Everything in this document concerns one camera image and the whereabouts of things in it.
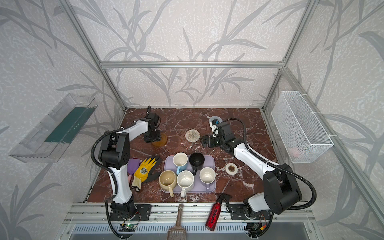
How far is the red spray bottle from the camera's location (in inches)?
27.1

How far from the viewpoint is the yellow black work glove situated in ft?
2.76

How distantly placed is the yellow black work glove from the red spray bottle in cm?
37
